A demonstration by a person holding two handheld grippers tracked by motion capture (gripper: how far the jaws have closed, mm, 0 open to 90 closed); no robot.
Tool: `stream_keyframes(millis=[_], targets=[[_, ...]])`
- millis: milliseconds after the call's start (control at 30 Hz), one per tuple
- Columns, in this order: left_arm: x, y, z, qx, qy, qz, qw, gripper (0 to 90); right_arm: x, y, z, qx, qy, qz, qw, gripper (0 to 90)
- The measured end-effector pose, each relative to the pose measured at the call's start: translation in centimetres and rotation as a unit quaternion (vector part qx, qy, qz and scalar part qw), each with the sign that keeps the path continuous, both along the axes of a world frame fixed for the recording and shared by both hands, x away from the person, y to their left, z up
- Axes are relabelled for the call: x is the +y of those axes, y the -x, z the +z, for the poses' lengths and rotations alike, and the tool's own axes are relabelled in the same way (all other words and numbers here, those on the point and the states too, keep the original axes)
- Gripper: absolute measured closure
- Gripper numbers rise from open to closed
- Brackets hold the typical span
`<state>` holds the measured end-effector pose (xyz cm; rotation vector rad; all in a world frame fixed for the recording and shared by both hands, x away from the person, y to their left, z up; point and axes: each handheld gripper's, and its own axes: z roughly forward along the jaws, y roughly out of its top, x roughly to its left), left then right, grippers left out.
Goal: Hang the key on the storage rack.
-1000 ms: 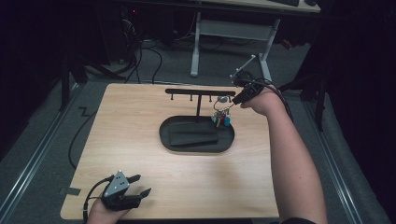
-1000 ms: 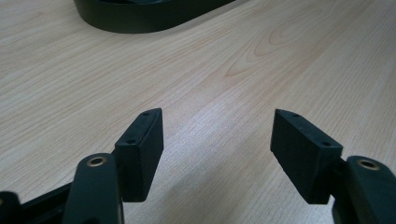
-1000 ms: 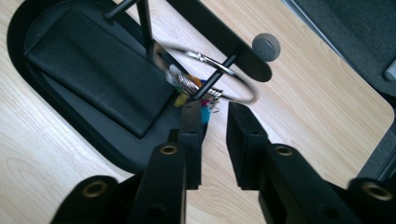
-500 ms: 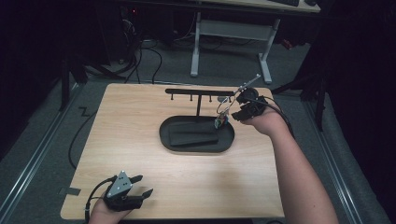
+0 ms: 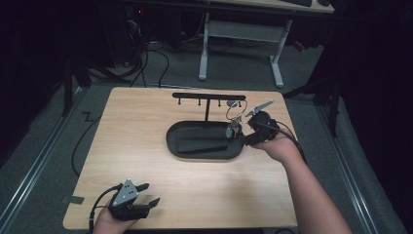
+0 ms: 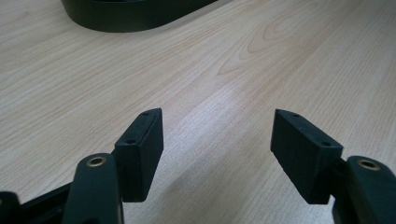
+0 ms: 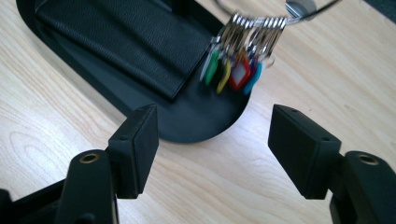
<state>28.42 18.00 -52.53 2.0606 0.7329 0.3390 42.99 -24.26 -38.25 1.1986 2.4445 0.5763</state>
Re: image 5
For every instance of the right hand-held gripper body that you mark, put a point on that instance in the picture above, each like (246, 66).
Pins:
(264, 125)

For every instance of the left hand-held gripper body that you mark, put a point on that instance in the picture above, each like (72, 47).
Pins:
(127, 195)

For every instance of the key bunch with coloured tags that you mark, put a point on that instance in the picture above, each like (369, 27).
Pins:
(234, 128)

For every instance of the black key rack with tray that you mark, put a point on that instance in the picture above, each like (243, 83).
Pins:
(207, 96)

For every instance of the person's right hand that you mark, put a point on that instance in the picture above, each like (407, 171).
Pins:
(281, 148)

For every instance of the person's left hand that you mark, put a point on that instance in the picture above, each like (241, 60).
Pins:
(108, 224)

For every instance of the grey round table grommet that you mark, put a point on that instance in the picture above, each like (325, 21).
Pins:
(231, 103)

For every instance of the grey floor tape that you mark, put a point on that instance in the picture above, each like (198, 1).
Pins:
(74, 200)

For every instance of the black metal stand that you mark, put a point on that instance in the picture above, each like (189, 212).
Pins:
(68, 84)
(332, 97)

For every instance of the red object under desk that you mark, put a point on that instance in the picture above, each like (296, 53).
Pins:
(299, 46)

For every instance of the white-framed wooden desk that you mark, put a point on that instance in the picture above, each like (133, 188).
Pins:
(243, 31)

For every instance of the black keyboard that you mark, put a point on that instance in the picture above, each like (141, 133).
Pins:
(297, 2)

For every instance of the black computer mouse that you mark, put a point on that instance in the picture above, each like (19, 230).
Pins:
(323, 2)

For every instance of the dark computer tower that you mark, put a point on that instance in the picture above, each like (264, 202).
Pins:
(134, 32)

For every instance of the metal floor rail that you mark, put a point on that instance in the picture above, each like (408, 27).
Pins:
(35, 165)
(347, 169)

